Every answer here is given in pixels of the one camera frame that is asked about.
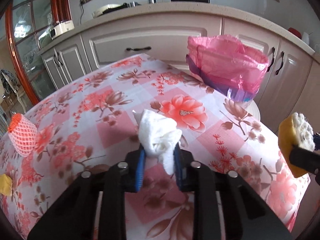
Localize yellow white scrub sponge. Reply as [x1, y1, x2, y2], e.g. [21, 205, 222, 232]
[278, 112, 315, 178]

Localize white tissue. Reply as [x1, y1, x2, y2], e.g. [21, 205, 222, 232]
[133, 109, 182, 175]

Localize tall pink foam fruit net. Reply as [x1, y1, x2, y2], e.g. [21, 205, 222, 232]
[8, 113, 37, 157]

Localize lower kitchen cabinets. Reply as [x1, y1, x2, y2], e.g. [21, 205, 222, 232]
[37, 0, 320, 230]

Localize pink-lined trash bin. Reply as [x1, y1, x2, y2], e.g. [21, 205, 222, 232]
[185, 35, 270, 103]

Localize floral pink tablecloth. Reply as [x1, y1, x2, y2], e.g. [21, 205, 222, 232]
[1, 54, 310, 239]

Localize white small jar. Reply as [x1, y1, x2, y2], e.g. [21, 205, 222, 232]
[302, 32, 310, 45]

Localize red cup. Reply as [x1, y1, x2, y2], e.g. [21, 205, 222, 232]
[288, 27, 302, 39]

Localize white electric griddle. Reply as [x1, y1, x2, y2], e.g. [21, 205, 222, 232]
[92, 4, 121, 18]

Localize white rice cooker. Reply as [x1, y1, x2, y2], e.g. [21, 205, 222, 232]
[49, 20, 74, 40]

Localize white dining chair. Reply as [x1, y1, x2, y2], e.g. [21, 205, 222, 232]
[1, 72, 27, 114]

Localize black gas stove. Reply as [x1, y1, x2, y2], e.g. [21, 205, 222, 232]
[108, 0, 210, 11]

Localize wooden sliding glass door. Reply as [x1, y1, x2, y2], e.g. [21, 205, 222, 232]
[5, 0, 71, 105]

